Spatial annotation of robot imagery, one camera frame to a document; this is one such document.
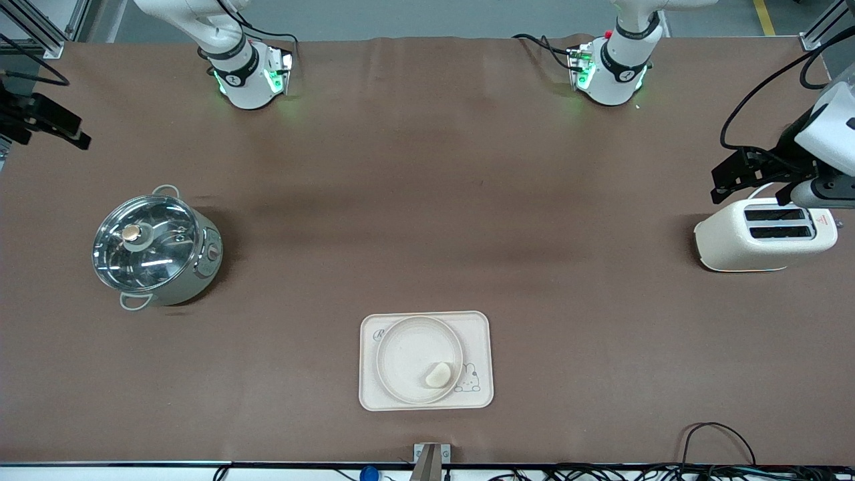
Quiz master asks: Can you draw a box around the cream two-slot toaster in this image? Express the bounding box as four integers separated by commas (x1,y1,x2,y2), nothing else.
693,195,844,273

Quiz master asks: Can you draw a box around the round cream plate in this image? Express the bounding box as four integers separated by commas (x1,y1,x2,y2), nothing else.
375,316,464,406

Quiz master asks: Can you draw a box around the glass pot lid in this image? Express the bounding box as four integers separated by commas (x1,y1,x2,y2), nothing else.
92,195,204,293

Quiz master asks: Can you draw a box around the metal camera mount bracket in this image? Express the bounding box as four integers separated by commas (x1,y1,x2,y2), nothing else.
413,443,452,481

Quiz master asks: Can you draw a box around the steel electric cooking pot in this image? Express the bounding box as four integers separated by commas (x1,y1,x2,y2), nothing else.
92,184,224,312

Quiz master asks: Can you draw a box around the cream rabbit print tray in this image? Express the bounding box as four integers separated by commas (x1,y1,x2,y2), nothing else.
359,311,494,412

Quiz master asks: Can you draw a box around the brown table mat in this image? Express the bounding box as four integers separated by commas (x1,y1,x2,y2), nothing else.
0,33,855,466

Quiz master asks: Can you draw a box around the aluminium frame profile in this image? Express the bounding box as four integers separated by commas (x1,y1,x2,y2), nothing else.
798,0,855,51
0,0,101,59

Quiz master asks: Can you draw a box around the black base cable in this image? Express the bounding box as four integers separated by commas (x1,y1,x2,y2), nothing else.
512,32,582,71

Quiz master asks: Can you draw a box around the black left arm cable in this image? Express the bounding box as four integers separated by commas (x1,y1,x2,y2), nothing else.
720,27,855,153

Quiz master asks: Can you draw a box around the black floor cable bundle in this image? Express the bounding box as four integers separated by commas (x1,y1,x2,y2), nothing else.
488,421,855,481

